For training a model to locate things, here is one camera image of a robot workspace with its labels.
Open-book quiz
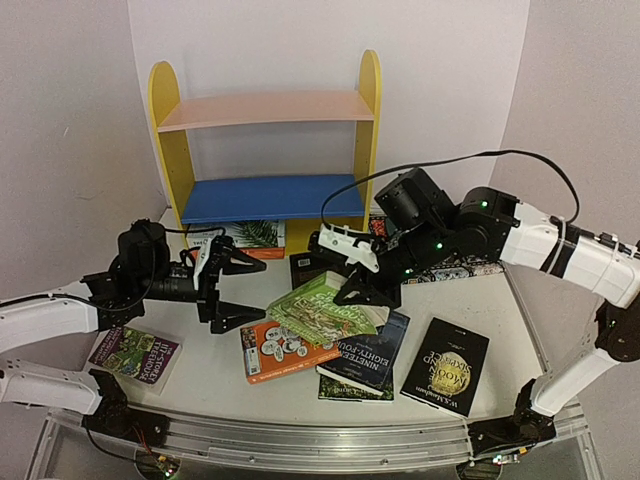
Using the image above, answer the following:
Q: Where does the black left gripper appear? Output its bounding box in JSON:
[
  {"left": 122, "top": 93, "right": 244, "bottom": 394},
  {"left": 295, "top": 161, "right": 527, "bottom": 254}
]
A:
[{"left": 137, "top": 243, "right": 268, "bottom": 335}]

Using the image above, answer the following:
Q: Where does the large orange Good Morning book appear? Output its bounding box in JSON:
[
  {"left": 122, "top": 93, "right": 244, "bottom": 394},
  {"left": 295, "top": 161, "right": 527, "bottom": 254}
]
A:
[{"left": 187, "top": 245, "right": 287, "bottom": 261}]

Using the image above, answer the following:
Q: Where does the white Singularity palm book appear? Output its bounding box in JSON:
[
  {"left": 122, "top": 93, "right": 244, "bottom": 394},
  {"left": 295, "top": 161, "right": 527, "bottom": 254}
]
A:
[{"left": 186, "top": 220, "right": 286, "bottom": 248}]

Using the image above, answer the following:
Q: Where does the green cartoon paperback book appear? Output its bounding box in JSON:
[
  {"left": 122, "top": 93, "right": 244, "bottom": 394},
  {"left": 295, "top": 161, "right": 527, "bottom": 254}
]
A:
[{"left": 266, "top": 271, "right": 390, "bottom": 346}]

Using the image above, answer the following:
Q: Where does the orange cartoon paperback book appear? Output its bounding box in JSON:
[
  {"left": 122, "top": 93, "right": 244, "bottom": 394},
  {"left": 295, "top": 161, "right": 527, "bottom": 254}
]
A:
[{"left": 240, "top": 321, "right": 341, "bottom": 384}]

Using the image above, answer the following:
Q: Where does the purple Treehouse book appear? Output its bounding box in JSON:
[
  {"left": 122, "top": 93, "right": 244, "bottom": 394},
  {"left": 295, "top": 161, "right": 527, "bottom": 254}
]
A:
[{"left": 86, "top": 326, "right": 182, "bottom": 395}]

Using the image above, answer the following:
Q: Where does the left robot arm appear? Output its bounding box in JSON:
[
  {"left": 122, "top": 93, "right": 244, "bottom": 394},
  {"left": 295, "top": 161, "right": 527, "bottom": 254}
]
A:
[{"left": 1, "top": 219, "right": 267, "bottom": 437}]

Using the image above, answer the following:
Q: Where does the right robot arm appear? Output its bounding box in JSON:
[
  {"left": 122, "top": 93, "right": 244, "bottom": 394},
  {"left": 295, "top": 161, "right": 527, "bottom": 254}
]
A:
[{"left": 309, "top": 168, "right": 639, "bottom": 455}]

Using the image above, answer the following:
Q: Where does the Nineteen Eighty-Four book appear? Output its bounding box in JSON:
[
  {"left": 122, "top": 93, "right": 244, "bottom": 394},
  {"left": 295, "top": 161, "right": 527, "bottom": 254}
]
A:
[{"left": 316, "top": 311, "right": 410, "bottom": 397}]

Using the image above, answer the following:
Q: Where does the black paperback barcode book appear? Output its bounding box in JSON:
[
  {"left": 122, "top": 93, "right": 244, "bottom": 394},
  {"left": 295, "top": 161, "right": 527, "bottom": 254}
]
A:
[{"left": 289, "top": 252, "right": 331, "bottom": 289}]

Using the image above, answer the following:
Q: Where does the patterned cloth mat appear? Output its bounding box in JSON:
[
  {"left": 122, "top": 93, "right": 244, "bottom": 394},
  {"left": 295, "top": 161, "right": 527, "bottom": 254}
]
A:
[{"left": 367, "top": 212, "right": 504, "bottom": 286}]

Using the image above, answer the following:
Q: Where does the black Moon and Sixpence book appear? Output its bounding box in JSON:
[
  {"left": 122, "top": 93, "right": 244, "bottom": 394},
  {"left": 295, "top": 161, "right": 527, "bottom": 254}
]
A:
[{"left": 400, "top": 317, "right": 489, "bottom": 418}]

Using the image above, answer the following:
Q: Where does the dark green forest book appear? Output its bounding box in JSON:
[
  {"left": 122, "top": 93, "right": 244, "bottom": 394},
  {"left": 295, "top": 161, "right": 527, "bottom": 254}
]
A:
[{"left": 318, "top": 375, "right": 394, "bottom": 403}]

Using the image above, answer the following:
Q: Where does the yellow pink blue bookshelf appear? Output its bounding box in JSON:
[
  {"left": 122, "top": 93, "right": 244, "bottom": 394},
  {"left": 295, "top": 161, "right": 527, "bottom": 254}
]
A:
[{"left": 148, "top": 49, "right": 382, "bottom": 254}]

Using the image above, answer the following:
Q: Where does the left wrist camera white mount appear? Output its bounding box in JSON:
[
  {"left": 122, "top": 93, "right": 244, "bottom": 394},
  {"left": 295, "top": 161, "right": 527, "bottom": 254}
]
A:
[{"left": 192, "top": 238, "right": 213, "bottom": 291}]

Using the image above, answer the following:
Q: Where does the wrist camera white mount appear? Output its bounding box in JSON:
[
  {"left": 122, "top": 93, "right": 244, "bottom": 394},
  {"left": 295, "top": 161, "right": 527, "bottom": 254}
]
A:
[
  {"left": 192, "top": 238, "right": 213, "bottom": 291},
  {"left": 318, "top": 224, "right": 379, "bottom": 273}
]

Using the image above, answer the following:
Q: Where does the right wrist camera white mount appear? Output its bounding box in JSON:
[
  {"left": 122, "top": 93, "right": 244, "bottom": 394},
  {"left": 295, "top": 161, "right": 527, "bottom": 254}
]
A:
[{"left": 318, "top": 224, "right": 379, "bottom": 273}]

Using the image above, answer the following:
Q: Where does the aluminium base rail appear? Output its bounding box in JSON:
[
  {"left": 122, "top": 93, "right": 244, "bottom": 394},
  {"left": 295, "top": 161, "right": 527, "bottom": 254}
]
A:
[{"left": 44, "top": 394, "right": 586, "bottom": 464}]

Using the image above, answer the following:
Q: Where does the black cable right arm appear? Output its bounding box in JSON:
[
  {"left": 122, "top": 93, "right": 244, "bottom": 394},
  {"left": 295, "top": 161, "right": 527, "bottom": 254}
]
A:
[{"left": 320, "top": 148, "right": 582, "bottom": 236}]

